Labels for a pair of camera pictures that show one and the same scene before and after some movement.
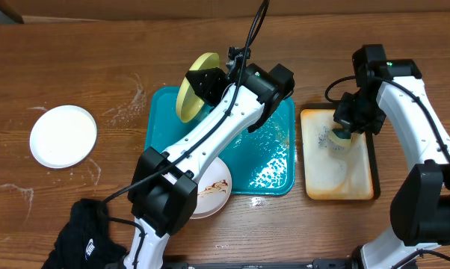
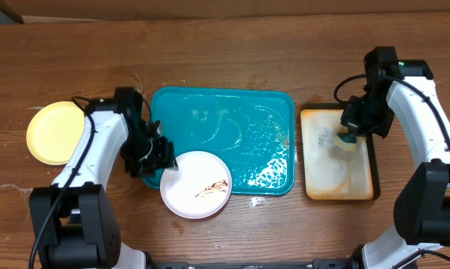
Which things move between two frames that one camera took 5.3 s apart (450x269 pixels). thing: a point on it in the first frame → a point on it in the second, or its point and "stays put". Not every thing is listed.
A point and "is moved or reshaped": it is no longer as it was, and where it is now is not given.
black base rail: [318, 264] stays put
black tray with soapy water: [333, 172] stays put
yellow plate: [188, 103] → [54, 131]
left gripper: [213, 79] → [164, 158]
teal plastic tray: [263, 162] stays put
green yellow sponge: [341, 136] is moved or reshaped
